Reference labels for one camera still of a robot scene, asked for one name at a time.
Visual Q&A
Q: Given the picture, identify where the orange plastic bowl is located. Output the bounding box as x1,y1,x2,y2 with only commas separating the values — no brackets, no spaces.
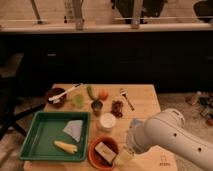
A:
88,136,119,171

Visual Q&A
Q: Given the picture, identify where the black office chair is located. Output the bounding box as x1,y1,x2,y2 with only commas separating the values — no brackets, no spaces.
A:
0,39,47,141

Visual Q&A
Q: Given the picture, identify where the green plastic tray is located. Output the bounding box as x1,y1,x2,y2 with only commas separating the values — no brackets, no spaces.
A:
19,111,90,162

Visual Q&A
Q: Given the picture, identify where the green toy cucumber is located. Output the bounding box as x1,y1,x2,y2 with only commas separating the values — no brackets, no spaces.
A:
87,85,97,100

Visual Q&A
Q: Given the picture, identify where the light green cup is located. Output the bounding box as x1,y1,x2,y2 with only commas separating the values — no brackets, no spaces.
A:
72,94,84,109

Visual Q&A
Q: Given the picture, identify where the wooden table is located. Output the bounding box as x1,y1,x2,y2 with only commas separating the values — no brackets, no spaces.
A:
24,84,177,171

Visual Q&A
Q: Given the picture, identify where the metal fork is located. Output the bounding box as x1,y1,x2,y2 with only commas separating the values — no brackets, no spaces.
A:
120,88,135,111

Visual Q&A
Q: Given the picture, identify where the white round cup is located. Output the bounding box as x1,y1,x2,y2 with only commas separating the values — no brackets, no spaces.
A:
99,113,116,131

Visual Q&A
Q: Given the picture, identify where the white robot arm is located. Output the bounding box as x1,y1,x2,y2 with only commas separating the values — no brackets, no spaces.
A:
114,108,213,171

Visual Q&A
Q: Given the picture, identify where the tan rectangular eraser block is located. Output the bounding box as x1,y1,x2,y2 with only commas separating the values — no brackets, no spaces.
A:
95,142,117,164

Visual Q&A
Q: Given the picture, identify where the yellow corn toy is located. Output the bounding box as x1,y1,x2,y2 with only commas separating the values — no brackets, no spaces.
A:
54,141,78,154

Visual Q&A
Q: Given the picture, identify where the blue sponge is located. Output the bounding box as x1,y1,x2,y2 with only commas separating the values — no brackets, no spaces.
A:
130,118,142,128

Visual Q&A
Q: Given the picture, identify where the small metal cup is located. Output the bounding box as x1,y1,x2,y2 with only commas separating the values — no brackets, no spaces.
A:
91,100,103,116

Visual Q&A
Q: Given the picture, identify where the dark red bowl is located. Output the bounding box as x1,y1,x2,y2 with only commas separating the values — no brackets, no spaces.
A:
44,87,68,108

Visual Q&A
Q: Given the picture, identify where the grey folded cloth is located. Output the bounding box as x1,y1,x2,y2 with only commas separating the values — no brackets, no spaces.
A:
63,120,83,142

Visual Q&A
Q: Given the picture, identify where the white brush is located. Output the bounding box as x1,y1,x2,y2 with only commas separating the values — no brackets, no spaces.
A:
48,83,83,101

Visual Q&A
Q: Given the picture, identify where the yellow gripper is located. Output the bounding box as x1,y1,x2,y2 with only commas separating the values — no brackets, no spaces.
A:
114,147,134,166

